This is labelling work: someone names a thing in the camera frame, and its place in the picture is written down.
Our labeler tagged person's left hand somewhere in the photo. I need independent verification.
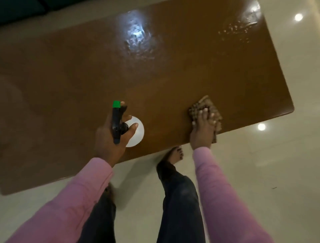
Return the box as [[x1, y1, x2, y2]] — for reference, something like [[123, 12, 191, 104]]
[[94, 101, 139, 168]]

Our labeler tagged person's right hand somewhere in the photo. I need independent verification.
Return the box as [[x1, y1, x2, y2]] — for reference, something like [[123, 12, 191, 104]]
[[189, 107, 222, 151]]

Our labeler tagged white spray bottle black head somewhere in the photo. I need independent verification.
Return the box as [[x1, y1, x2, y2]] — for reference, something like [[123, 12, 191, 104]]
[[112, 101, 145, 148]]

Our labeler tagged brown checked cleaning cloth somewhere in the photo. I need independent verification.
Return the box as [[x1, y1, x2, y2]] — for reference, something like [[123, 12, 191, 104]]
[[187, 95, 223, 144]]

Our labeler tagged person's left forearm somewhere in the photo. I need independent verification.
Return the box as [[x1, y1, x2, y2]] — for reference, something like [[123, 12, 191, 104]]
[[5, 157, 115, 243]]

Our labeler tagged person's right forearm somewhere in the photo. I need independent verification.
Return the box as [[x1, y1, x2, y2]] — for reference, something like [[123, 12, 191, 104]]
[[192, 146, 275, 243]]

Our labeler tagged person's right foot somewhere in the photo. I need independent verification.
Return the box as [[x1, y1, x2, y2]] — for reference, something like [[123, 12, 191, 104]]
[[162, 147, 184, 166]]

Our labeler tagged person's right leg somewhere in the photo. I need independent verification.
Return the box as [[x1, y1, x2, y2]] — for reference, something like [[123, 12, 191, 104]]
[[156, 160, 206, 243]]

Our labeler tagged person's leg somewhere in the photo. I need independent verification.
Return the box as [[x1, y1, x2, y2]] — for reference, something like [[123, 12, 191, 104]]
[[156, 160, 206, 243], [82, 184, 117, 243]]

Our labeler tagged person's left leg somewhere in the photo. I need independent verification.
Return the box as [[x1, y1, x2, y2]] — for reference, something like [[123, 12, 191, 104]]
[[82, 184, 117, 243]]

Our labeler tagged dark sofa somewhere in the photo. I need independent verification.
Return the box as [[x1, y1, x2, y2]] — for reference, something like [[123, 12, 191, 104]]
[[0, 0, 105, 26]]

